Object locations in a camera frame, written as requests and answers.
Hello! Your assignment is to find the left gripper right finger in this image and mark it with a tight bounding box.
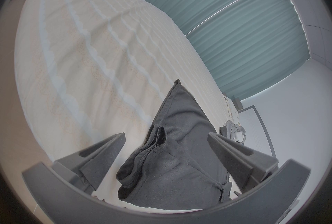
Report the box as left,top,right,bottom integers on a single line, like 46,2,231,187
207,132,279,190

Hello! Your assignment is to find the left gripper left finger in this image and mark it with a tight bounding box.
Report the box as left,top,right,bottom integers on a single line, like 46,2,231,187
53,133,126,191

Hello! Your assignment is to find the black T-shirt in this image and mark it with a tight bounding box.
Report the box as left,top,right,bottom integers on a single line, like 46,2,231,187
116,79,233,211

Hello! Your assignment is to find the pile of clothes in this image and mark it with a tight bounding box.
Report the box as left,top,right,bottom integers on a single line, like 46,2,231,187
219,120,247,145

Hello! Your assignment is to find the bed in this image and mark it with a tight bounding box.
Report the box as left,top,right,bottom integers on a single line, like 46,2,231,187
14,0,277,212

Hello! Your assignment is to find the white printed pillow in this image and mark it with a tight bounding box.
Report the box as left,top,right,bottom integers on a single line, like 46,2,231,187
223,94,241,125

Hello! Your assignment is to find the grey bedside table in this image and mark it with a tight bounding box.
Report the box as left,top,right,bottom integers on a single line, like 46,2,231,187
223,91,245,111

